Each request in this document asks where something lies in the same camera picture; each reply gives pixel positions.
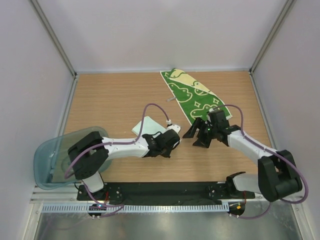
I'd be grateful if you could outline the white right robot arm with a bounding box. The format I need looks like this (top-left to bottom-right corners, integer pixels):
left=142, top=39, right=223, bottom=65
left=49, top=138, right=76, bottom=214
left=183, top=117, right=303, bottom=202

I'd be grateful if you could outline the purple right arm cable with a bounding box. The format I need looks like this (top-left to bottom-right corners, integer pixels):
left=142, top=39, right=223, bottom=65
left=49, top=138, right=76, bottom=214
left=211, top=104, right=309, bottom=221

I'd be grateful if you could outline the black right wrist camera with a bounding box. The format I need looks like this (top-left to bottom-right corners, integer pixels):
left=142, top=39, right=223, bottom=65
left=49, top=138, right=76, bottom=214
left=207, top=109, right=230, bottom=130

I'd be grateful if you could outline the clear blue plastic bin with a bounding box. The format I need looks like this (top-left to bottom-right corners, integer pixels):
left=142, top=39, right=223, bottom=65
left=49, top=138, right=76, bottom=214
left=33, top=126, right=108, bottom=190

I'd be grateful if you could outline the white slotted cable duct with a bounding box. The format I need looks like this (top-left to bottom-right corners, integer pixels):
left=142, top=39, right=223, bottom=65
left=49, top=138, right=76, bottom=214
left=41, top=202, right=229, bottom=214

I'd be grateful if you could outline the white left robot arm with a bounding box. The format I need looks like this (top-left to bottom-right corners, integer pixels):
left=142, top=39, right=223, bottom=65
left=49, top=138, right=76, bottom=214
left=68, top=129, right=181, bottom=200

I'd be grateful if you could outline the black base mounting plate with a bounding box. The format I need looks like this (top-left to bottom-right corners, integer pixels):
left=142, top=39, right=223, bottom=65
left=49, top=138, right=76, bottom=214
left=92, top=181, right=255, bottom=206

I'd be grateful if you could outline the green frog pattern towel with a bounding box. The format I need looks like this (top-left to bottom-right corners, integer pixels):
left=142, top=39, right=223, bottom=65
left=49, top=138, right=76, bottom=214
left=160, top=68, right=232, bottom=124

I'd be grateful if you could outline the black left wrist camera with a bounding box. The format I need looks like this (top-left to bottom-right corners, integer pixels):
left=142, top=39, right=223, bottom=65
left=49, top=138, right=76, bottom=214
left=160, top=124, right=181, bottom=150

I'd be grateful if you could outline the light mint green towel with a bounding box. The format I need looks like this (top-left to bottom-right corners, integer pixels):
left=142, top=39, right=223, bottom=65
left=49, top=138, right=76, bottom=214
left=131, top=116, right=166, bottom=136

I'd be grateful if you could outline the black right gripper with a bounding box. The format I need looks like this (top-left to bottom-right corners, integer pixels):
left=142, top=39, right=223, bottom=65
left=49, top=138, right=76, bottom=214
left=183, top=116, right=218, bottom=148

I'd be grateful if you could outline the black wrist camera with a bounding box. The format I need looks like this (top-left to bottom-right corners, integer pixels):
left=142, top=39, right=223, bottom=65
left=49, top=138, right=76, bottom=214
left=160, top=124, right=181, bottom=150
left=207, top=109, right=230, bottom=130

